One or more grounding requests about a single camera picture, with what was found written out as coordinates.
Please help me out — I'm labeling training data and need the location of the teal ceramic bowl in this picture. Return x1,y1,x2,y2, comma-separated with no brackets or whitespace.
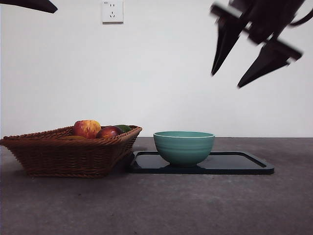
153,131,216,168

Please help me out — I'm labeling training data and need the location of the black rectangular tray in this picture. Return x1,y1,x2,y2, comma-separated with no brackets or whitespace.
129,151,275,175

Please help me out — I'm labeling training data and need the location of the green fruit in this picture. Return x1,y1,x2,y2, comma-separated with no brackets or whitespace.
113,124,132,134

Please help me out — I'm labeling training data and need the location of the red and yellow apple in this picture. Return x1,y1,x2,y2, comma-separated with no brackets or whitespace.
73,119,102,140

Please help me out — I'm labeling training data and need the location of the dark red round fruit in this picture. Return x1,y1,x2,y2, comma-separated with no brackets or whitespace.
95,126,123,139

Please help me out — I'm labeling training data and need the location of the brown wicker basket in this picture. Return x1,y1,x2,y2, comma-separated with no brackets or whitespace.
0,125,143,179

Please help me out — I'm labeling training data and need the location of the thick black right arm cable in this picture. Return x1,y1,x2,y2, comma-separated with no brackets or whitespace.
290,11,313,26

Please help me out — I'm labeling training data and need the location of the white wall socket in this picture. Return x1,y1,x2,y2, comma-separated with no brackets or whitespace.
102,0,124,24

